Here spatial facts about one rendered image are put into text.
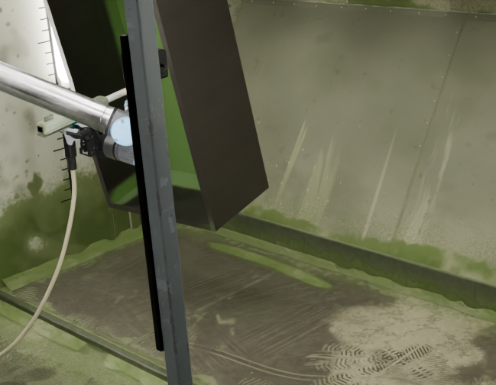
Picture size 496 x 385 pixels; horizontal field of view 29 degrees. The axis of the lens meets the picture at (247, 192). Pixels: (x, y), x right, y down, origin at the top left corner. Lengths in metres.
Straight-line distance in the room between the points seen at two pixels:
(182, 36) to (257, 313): 1.21
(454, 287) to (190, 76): 1.37
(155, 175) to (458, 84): 2.14
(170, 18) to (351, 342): 1.38
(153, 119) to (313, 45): 2.52
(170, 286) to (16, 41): 2.13
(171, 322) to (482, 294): 1.73
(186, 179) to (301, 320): 0.79
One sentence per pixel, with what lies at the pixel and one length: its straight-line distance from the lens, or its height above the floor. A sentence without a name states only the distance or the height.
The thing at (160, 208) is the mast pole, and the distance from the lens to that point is 2.35.
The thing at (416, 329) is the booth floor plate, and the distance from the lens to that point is 3.78.
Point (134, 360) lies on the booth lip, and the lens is 3.71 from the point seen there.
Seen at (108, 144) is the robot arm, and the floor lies 0.95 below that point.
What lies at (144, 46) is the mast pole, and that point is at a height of 1.41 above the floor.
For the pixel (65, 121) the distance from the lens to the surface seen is 3.30.
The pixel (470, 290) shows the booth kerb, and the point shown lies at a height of 0.12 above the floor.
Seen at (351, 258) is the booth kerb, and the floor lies 0.11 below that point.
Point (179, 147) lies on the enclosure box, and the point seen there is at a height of 0.65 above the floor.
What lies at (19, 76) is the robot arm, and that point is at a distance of 3.03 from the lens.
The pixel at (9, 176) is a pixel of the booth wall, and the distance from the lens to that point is 4.39.
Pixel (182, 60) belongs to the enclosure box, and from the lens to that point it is 3.42.
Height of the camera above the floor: 1.81
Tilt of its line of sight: 19 degrees down
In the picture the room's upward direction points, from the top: 4 degrees counter-clockwise
